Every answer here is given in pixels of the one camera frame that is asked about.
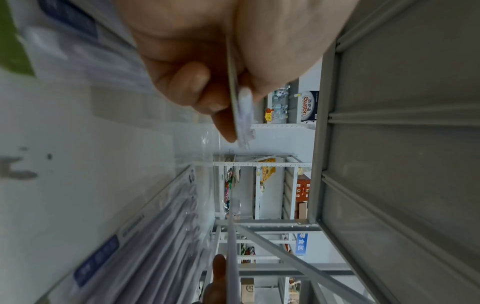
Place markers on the white snack shelving unit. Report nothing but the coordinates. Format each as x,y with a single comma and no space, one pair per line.
262,164

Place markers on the white metal shelf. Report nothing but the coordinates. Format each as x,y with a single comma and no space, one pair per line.
393,148

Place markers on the blue and white water carton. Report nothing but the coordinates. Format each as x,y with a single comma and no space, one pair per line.
309,105

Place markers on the row of purple toothbrush packets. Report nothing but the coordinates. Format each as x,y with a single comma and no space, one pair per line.
157,243

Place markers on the pile of snack packets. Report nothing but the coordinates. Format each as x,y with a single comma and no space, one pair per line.
228,190

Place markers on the purple toothbrush packet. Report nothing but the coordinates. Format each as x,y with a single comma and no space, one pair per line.
245,112

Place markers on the cluster of water and soda bottles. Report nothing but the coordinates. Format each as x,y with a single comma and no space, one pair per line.
279,104

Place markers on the orange price tag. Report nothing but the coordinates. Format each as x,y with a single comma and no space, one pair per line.
268,115

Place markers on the open cardboard box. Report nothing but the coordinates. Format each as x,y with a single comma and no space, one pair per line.
302,209

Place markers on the brown cardboard box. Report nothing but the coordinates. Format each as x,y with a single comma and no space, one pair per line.
247,292

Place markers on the yellow snack packet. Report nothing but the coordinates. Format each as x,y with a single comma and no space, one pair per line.
267,170

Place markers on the blue printed sign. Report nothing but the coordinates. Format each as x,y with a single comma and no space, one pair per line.
301,243

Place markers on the person's left hand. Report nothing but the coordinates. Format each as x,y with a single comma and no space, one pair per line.
225,29

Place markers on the white drinks shelving unit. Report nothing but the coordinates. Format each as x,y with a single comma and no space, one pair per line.
285,126

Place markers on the white goods rack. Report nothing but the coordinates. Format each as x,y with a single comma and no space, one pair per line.
262,258

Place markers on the person's right hand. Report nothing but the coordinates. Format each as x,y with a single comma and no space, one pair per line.
217,285

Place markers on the red gift box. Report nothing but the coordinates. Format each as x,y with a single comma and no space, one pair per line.
303,190

